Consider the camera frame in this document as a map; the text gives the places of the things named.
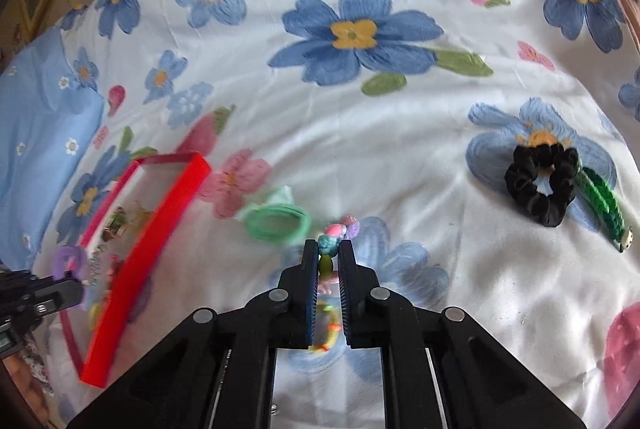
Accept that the gold square bracelet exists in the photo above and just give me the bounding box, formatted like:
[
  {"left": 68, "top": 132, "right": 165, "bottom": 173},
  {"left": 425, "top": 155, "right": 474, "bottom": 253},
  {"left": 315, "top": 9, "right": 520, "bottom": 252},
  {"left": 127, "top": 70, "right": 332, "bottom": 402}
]
[{"left": 100, "top": 206, "right": 132, "bottom": 244}]

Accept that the floral bed sheet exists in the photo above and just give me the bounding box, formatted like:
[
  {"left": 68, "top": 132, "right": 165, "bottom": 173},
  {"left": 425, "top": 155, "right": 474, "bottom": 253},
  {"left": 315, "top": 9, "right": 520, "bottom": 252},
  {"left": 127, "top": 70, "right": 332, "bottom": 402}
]
[{"left": 0, "top": 0, "right": 640, "bottom": 429}]

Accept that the green hair tie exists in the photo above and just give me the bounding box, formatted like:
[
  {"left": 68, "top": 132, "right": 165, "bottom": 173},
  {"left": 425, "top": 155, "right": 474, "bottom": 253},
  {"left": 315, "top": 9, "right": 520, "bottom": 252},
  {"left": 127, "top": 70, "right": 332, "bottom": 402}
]
[{"left": 239, "top": 186, "right": 312, "bottom": 246}]

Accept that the black scrunchie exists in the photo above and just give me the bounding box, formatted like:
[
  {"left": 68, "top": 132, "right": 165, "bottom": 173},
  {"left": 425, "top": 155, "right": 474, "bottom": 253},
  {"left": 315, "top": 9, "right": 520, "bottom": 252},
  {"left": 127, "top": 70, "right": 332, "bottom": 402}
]
[{"left": 504, "top": 144, "right": 581, "bottom": 228}]

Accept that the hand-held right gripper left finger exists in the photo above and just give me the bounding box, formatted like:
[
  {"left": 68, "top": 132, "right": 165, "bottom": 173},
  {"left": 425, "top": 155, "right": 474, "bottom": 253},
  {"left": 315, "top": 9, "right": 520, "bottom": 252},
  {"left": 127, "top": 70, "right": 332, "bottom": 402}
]
[{"left": 67, "top": 240, "right": 321, "bottom": 429}]

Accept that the blue flowered pillow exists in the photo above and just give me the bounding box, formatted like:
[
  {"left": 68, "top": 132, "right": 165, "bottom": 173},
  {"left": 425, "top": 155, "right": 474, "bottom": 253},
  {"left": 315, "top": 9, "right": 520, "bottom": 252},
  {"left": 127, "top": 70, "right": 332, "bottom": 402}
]
[{"left": 0, "top": 26, "right": 108, "bottom": 272}]

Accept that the colorful bead bracelet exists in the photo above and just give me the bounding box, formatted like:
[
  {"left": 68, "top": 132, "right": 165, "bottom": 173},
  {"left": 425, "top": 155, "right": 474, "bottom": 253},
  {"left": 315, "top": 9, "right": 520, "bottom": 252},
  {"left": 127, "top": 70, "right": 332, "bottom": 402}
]
[{"left": 307, "top": 219, "right": 361, "bottom": 355}]

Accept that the red jewelry box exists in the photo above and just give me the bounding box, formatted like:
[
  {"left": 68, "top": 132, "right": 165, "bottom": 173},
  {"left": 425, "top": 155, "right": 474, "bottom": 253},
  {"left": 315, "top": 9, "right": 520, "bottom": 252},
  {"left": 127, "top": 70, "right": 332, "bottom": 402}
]
[{"left": 60, "top": 152, "right": 211, "bottom": 387}]

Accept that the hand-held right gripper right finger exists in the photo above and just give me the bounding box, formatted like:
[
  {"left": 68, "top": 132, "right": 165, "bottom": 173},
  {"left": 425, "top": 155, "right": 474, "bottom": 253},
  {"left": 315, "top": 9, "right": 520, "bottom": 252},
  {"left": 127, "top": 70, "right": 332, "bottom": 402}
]
[{"left": 337, "top": 240, "right": 588, "bottom": 429}]

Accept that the green hair clip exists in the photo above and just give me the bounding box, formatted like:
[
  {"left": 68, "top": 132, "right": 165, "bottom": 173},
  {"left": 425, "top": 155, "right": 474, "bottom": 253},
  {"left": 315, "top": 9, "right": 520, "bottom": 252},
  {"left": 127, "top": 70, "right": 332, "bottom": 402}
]
[{"left": 575, "top": 166, "right": 636, "bottom": 254}]

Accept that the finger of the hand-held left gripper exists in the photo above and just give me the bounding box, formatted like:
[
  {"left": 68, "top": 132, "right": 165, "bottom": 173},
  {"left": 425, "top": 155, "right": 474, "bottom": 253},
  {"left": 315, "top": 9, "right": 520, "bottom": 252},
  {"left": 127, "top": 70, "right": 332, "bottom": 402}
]
[{"left": 30, "top": 276, "right": 85, "bottom": 316}]

